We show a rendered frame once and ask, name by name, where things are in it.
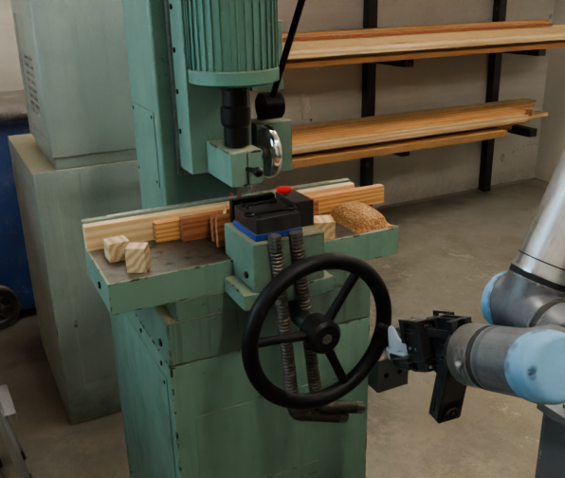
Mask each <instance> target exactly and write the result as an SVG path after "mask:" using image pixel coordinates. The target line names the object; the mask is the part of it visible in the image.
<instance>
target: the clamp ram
mask: <svg viewBox="0 0 565 478"><path fill-rule="evenodd" d="M270 198H275V194H274V193H261V194H255V195H250V196H243V197H237V198H231V199H230V200H229V210H230V222H233V220H235V212H234V206H235V205H240V202H242V203H244V204H246V203H252V202H258V201H264V200H269V199H270Z"/></svg>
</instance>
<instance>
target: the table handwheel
mask: <svg viewBox="0 0 565 478"><path fill-rule="evenodd" d="M327 269H341V270H345V271H349V272H351V273H350V275H349V276H348V278H347V280H346V282H345V283H344V285H343V287H342V289H341V290H340V291H339V293H338V294H337V297H336V298H335V300H334V301H333V303H332V304H331V306H330V308H329V309H328V311H327V312H326V314H325V315H324V314H323V313H312V312H311V311H309V310H300V309H299V306H298V301H297V300H293V301H289V302H288V304H289V306H288V307H289V311H290V313H289V314H290V321H291V322H293V323H294V324H295V325H296V326H297V327H298V328H299V329H300V331H298V332H292V333H287V334H281V335H275V336H268V337H260V334H261V330H262V327H263V324H264V320H265V318H266V316H267V314H268V312H269V310H270V309H271V307H272V305H274V306H276V305H275V304H274V303H275V302H276V301H277V300H278V298H279V297H280V296H281V295H282V294H283V293H284V291H285V290H286V289H287V288H288V287H290V286H291V285H292V284H294V283H295V282H297V281H298V280H300V279H302V278H303V277H305V276H307V275H310V274H312V273H315V272H318V271H322V270H327ZM358 278H361V279H362V280H363V281H364V282H365V283H366V285H367V286H368V287H369V289H370V290H371V291H372V293H373V296H374V302H375V309H376V320H375V326H376V325H377V324H378V323H380V322H382V323H383V324H386V325H388V326H391V325H392V303H391V298H390V294H389V291H388V289H387V287H386V285H385V283H384V281H383V279H382V278H381V276H380V275H379V274H378V272H377V271H376V270H375V269H374V268H373V267H372V266H370V265H369V264H368V263H366V262H365V261H363V260H361V259H359V258H357V257H355V256H353V255H349V254H345V253H336V252H328V253H321V254H316V255H312V256H309V257H306V258H304V259H301V260H299V261H298V262H296V263H294V264H292V265H291V266H289V267H287V268H286V269H284V270H283V271H281V272H280V273H279V274H278V275H277V276H276V277H274V278H273V279H272V280H271V281H270V282H269V283H268V284H267V286H266V287H265V288H264V289H263V291H262V292H261V293H260V295H259V296H258V298H257V299H256V301H255V302H254V304H253V305H252V307H251V309H250V311H249V313H248V316H247V318H246V323H245V327H244V331H243V336H242V360H243V364H244V368H245V371H246V375H247V377H248V379H249V381H250V383H251V384H252V386H253V387H254V389H255V390H256V391H257V392H258V393H259V394H260V395H261V396H262V397H264V398H265V399H266V400H268V401H269V402H271V403H273V404H275V405H278V406H280V407H284V408H287V409H292V410H308V409H315V408H318V407H321V406H325V405H327V404H330V403H332V402H334V401H336V400H338V399H340V398H342V397H344V396H345V395H347V394H349V393H350V392H351V391H352V390H353V389H354V388H355V387H357V386H358V385H359V384H360V383H361V382H362V381H363V380H364V379H365V378H366V377H367V375H368V374H369V373H370V372H371V371H372V369H373V368H374V367H375V365H376V364H377V362H378V361H379V359H380V357H381V355H382V353H383V351H384V349H385V346H386V344H387V341H386V340H385V339H384V338H383V337H382V336H381V335H380V334H379V333H378V332H377V331H376V330H375V328H374V334H373V337H372V339H371V342H370V344H369V346H368V348H367V350H366V352H365V354H364V355H363V357H362V358H361V360H360V361H359V362H358V364H357V365H356V366H355V367H354V368H353V369H352V370H351V371H350V372H349V373H348V374H347V375H346V374H345V372H344V370H343V368H342V367H341V365H340V363H339V361H338V359H337V355H336V353H335V351H334V348H335V347H336V346H337V344H338V342H339V340H340V334H341V333H340V328H339V326H338V325H337V324H336V323H335V322H333V320H334V319H335V317H336V316H337V313H338V311H339V309H340V308H341V307H342V305H343V303H344V302H345V300H346V298H347V296H348V295H349V293H350V292H351V290H352V288H353V287H354V285H355V283H356V281H357V280H358ZM297 341H303V342H304V343H306V344H307V345H308V346H309V347H310V348H311V349H312V350H313V351H314V352H316V353H318V354H325V355H326V357H327V358H328V360H329V362H330V363H331V365H332V367H333V369H334V371H335V374H336V376H337V379H338V382H336V383H335V384H333V385H331V386H329V387H327V388H324V389H322V390H319V391H316V392H312V393H305V394H296V393H290V392H287V391H285V390H282V389H280V388H279V387H277V386H275V385H274V384H273V383H272V382H271V381H270V380H269V379H268V378H267V376H266V375H265V373H264V371H263V368H262V366H261V363H260V358H259V348H261V347H266V346H271V345H277V344H282V343H289V342H297Z"/></svg>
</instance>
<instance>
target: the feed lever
mask: <svg viewBox="0 0 565 478"><path fill-rule="evenodd" d="M304 3H305V0H298V3H297V6H296V9H295V12H294V16H293V19H292V23H291V26H290V29H289V32H288V35H287V38H286V42H285V45H284V48H283V52H282V57H281V60H280V63H279V68H280V79H279V80H278V81H276V82H274V83H273V86H272V89H271V92H264V93H259V94H258V95H257V96H256V99H255V110H256V114H257V120H273V119H280V118H282V117H283V115H284V112H285V101H284V97H283V94H282V93H281V92H279V91H278V89H279V86H280V83H281V80H282V76H283V72H284V69H285V65H286V62H287V59H288V56H289V52H290V49H291V46H292V44H293V40H294V37H295V34H296V31H297V27H298V24H299V21H300V18H301V13H302V10H303V7H304Z"/></svg>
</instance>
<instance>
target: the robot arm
mask: <svg viewBox="0 0 565 478"><path fill-rule="evenodd" d="M564 298H565V149H564V151H563V153H562V156H561V158H560V160H559V162H558V163H557V166H556V169H555V171H554V174H553V176H552V178H551V180H550V182H549V185H548V187H547V189H546V191H545V194H544V195H543V197H542V199H541V201H540V204H539V206H538V209H537V211H536V214H535V216H534V218H533V220H532V223H531V225H530V227H529V229H528V231H527V233H526V235H525V237H524V239H523V242H522V244H521V246H520V248H519V252H518V254H517V256H516V258H515V259H514V260H513V261H512V263H511V265H510V267H509V269H508V271H504V272H501V273H499V274H497V275H496V276H494V277H493V278H492V279H491V280H490V281H489V283H488V284H487V285H486V287H485V289H484V291H483V295H482V301H481V307H482V312H483V316H484V318H485V319H486V320H487V321H488V322H489V323H490V324H484V323H472V320H471V317H467V316H457V315H455V314H454V312H450V311H440V310H432V312H433V316H430V317H427V318H426V319H420V318H414V317H410V318H409V319H405V320H398V321H399V327H400V335H401V339H400V338H399V336H398V334H397V332H396V330H395V328H394V327H393V326H392V325H391V326H389V328H388V337H389V346H387V347H386V352H387V355H388V358H389V359H390V361H391V363H392V364H393V366H394V367H396V368H400V369H407V370H412V371H413V372H420V373H427V372H431V371H434V372H435V373H436V378H435V382H434V387H433V392H432V397H431V402H430V407H429V414H430V415H431V416H432V417H433V418H434V419H435V420H436V421H437V422H438V423H439V424H440V423H443V422H446V421H448V420H452V419H455V418H458V417H460V415H461V411H462V407H463V403H464V398H465V390H466V386H471V387H475V388H480V389H484V390H486V391H491V392H495V393H499V394H503V395H510V396H514V397H518V398H523V399H525V400H527V401H529V402H532V403H536V404H543V405H547V404H551V405H556V404H561V403H564V402H565V300H564ZM439 313H442V314H443V315H440V316H439Z"/></svg>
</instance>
